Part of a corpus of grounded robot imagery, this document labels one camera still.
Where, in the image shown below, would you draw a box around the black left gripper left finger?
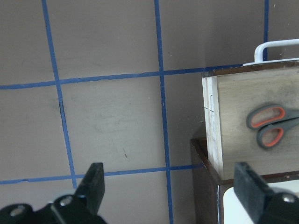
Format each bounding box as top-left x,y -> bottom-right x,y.
74,162 -> 105,215

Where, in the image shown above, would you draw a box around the wooden drawer with white handle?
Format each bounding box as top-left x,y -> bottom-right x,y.
202,39 -> 299,180

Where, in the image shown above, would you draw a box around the grey orange scissors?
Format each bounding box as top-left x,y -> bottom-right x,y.
246,104 -> 299,150

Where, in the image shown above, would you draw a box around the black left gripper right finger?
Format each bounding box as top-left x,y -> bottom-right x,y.
234,162 -> 275,224

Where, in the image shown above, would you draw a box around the white plastic tray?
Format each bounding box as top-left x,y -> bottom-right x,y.
223,180 -> 299,224

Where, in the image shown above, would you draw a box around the dark brown drawer cabinet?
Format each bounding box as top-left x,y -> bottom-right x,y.
190,138 -> 299,224

